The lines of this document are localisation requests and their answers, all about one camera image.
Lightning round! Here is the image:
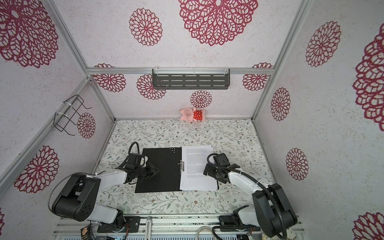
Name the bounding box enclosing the teal folder with black inside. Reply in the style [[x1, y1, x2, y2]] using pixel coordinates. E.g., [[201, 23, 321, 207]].
[[134, 146, 220, 194]]

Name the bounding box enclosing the black wire wall rack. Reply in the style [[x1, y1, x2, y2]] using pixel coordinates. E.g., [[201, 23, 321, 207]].
[[53, 95, 91, 136]]

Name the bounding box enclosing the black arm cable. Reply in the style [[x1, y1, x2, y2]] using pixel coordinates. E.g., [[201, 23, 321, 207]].
[[206, 152, 288, 240], [47, 141, 141, 217]]

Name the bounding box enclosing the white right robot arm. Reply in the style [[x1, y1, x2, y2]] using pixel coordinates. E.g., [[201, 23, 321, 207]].
[[204, 153, 298, 240]]

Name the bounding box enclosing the white printed paper sheet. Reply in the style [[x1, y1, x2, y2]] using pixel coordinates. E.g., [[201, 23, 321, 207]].
[[180, 146, 219, 191]]

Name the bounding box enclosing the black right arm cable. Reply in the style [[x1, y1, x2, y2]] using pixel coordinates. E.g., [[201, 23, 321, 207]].
[[206, 152, 288, 240]]

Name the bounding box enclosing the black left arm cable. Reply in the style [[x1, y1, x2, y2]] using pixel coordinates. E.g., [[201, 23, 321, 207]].
[[47, 141, 141, 217]]

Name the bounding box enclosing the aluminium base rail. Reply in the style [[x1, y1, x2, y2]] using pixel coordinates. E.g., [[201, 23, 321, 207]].
[[52, 213, 305, 240]]

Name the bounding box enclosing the metal folder clip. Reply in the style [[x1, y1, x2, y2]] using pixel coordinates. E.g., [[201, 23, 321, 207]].
[[178, 160, 185, 175]]

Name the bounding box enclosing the pink plush pig toy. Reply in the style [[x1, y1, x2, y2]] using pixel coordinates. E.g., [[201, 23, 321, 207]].
[[180, 107, 206, 123]]

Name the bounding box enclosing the grey slotted wall shelf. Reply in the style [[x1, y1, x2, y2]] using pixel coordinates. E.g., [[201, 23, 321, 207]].
[[152, 69, 231, 90]]

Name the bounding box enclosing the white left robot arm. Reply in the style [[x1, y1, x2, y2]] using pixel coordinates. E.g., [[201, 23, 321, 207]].
[[48, 153, 160, 231]]

